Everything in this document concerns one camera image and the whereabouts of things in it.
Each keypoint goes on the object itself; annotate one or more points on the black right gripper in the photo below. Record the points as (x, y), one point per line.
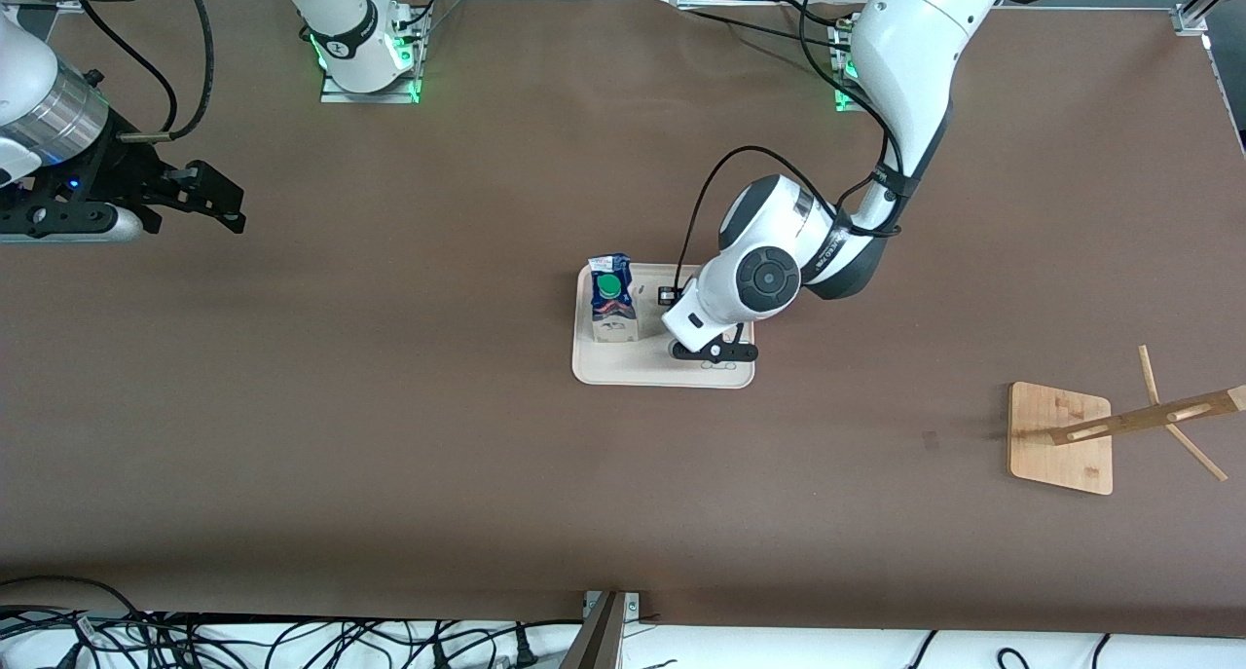
(115, 168)

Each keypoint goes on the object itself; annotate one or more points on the blue white milk carton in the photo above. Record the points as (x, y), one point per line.
(613, 323)

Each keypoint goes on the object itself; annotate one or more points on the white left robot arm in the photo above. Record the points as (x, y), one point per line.
(915, 55)

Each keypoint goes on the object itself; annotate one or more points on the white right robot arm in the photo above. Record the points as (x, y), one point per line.
(29, 75)

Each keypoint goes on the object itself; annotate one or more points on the cream rabbit print tray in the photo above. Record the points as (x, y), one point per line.
(623, 362)

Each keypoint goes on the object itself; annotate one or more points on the black mains plug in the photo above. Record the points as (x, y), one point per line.
(524, 650)

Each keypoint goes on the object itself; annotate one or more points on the wooden mug tree stand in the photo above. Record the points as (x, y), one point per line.
(1056, 455)

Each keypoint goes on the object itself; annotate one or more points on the aluminium profile post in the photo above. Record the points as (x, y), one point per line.
(599, 640)

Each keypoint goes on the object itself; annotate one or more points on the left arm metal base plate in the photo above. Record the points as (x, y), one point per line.
(843, 85)

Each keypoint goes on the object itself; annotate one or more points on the aluminium corner post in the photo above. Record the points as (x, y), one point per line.
(1207, 2)

